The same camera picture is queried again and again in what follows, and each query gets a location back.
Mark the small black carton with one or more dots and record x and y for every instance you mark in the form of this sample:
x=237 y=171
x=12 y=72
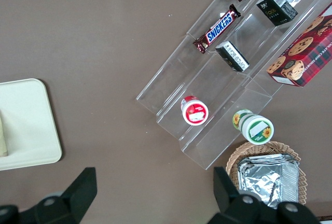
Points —
x=276 y=8
x=232 y=56

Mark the green lidded yogurt cup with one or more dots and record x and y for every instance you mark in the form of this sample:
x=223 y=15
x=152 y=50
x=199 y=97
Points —
x=255 y=129

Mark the stack of foil trays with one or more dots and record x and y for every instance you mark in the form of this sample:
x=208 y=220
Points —
x=267 y=180

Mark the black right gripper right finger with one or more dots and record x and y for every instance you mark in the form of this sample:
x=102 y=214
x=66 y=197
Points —
x=230 y=203

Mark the red tartan cookie box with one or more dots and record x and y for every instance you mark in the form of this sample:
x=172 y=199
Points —
x=303 y=53

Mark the oval tan wicker basket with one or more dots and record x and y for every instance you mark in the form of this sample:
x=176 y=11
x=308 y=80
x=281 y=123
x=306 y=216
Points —
x=259 y=147

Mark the red lidded yogurt cup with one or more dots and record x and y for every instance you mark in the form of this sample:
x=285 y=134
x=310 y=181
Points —
x=194 y=112

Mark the clear acrylic stepped shelf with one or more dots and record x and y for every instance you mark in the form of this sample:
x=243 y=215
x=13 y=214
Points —
x=220 y=91

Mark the cream plastic tray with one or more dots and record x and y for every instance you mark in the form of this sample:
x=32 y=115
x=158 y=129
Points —
x=28 y=120

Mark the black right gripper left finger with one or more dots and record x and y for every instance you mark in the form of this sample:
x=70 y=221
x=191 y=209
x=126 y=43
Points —
x=75 y=198

